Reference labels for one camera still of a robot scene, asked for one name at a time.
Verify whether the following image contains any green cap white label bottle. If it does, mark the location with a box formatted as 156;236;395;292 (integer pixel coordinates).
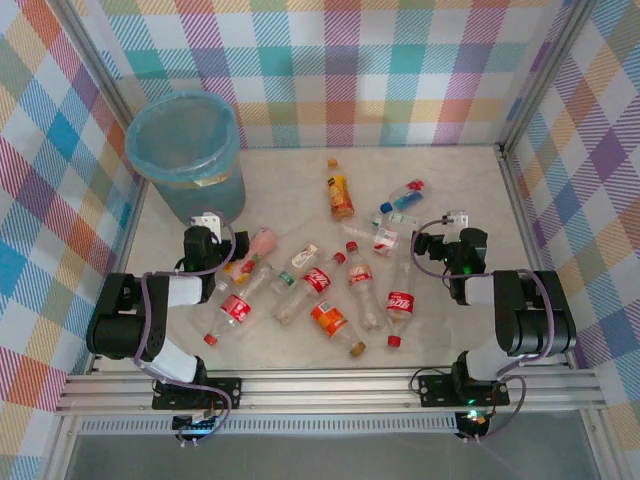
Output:
269;243;321;296

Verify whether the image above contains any clear bottle orange-red label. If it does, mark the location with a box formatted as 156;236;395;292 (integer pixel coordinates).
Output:
344;240;387;333

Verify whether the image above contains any orange juice bottle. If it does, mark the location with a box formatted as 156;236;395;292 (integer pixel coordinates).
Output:
327;158;356;221

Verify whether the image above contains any orange label gold cap bottle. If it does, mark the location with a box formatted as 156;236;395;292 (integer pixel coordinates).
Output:
309;298;368;358

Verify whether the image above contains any blue trash bin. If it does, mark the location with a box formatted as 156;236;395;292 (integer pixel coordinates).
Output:
124;90;247;230

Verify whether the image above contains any light blue plastic-lined bin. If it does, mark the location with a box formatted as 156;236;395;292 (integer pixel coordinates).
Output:
124;90;241;184

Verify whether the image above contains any pink fruit print bottle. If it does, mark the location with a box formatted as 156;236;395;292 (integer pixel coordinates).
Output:
215;227;279;294

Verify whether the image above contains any small green label bottle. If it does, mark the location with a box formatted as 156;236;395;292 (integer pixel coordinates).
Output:
369;211;421;230

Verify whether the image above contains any blue cap clear bottle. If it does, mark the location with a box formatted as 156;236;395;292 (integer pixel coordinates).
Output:
379;178;434;215

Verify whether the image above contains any right controller board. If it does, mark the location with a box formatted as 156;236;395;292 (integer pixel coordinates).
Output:
455;408;490;440

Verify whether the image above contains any controller board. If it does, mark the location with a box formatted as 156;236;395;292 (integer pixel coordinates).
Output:
172;413;222;444
455;408;490;440

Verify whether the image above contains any left controller board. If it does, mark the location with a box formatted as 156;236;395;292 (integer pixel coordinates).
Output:
172;413;222;444

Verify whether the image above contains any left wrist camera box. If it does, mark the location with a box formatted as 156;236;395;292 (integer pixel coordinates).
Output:
191;212;225;235

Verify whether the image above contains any right aluminium side rail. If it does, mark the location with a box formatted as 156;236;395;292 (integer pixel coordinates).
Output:
494;143;576;370

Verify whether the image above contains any aluminium side rail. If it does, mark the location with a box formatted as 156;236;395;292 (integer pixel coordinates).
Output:
84;177;151;376
494;143;576;370

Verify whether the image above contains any left aluminium side rail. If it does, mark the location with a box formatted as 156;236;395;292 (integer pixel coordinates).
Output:
84;177;151;376

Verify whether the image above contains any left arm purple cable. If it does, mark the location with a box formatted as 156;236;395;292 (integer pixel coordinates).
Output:
132;207;239;446

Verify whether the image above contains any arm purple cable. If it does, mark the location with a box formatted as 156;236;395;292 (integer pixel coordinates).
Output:
410;214;556;444
132;207;239;446

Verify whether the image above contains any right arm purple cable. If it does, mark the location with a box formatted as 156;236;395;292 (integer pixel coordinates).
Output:
410;214;556;444

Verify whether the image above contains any right black mount plate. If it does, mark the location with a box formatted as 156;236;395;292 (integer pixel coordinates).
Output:
417;373;511;408

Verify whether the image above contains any black mount plate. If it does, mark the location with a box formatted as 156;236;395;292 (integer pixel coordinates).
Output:
151;377;243;412
417;373;511;408

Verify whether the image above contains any left black mount plate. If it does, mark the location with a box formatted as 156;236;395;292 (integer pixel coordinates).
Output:
151;377;243;412

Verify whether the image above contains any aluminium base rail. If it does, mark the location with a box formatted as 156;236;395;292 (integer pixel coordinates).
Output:
53;368;609;417

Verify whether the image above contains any left aluminium corner post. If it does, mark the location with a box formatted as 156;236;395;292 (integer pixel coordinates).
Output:
52;0;151;184

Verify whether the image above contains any aluminium corner post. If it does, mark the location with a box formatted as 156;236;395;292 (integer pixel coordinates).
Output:
52;0;151;184
499;0;599;154

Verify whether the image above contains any right aluminium corner post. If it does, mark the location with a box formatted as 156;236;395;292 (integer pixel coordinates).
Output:
499;0;599;154

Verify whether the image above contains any grey slotted cable duct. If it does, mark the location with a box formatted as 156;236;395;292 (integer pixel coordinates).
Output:
78;417;460;436

